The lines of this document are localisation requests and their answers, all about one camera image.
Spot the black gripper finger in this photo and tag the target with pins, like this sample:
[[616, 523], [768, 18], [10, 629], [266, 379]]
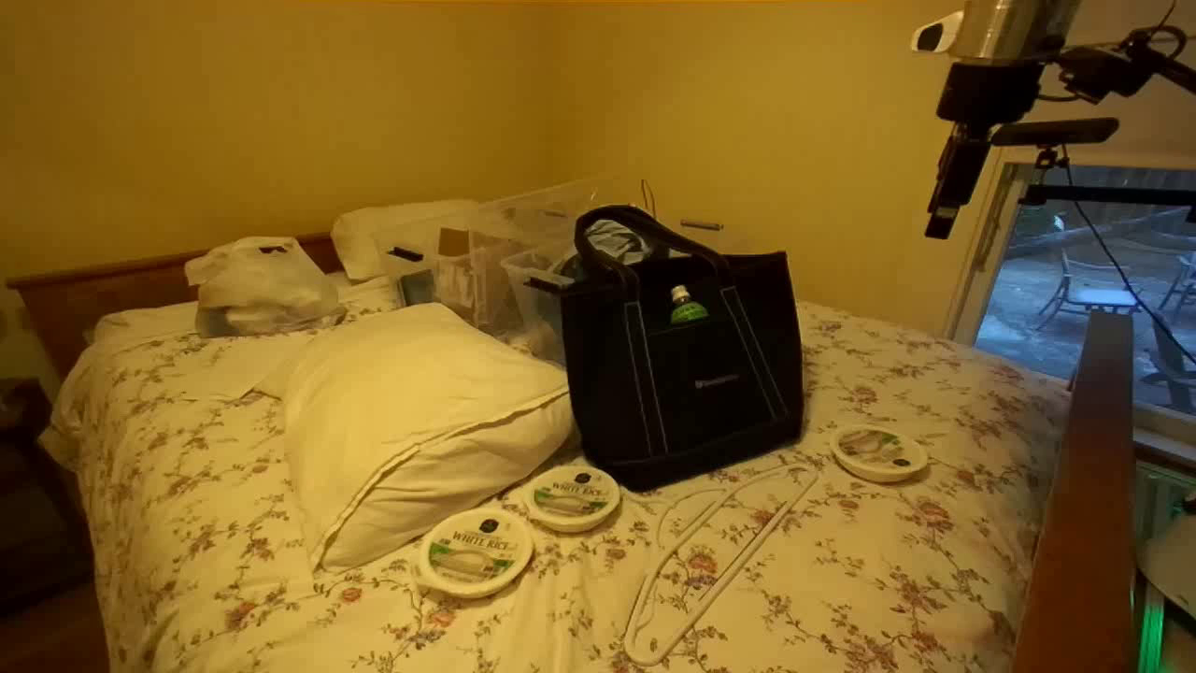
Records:
[[945, 190], [981, 159]]

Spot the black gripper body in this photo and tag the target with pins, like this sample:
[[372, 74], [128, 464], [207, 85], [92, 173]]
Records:
[[985, 97]]

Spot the black tote bag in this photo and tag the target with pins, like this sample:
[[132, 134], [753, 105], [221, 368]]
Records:
[[696, 399]]

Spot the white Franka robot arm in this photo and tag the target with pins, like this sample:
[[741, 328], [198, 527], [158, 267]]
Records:
[[1023, 24]]

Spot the white plastic bag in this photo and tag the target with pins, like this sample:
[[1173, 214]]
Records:
[[263, 287]]

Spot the round white container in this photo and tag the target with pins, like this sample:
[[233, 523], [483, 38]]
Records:
[[881, 454], [572, 504], [473, 554]]

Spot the black white patterned packet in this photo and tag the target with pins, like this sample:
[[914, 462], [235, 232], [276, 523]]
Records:
[[616, 241]]

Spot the wooden footboard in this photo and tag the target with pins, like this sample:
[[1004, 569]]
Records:
[[1084, 527]]

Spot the floral bedspread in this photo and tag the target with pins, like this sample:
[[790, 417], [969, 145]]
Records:
[[873, 584]]

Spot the white clothes hanger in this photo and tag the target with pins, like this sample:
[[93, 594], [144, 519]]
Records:
[[731, 569]]

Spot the green lit robot table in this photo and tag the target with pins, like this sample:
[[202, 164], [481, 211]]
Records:
[[1172, 573]]

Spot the clear plastic storage bin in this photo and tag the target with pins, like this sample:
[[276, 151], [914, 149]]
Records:
[[488, 249]]

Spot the white pillow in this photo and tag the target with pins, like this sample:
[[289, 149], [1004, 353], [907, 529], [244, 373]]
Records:
[[387, 230]]

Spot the cream pillow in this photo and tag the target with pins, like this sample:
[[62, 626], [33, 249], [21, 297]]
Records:
[[411, 424]]

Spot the wooden headboard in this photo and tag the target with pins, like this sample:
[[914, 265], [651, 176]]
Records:
[[76, 301]]

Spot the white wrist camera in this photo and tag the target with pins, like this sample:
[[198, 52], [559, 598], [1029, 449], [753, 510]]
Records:
[[934, 35]]

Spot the black stereo camera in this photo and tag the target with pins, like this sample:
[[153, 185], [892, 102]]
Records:
[[1057, 134]]

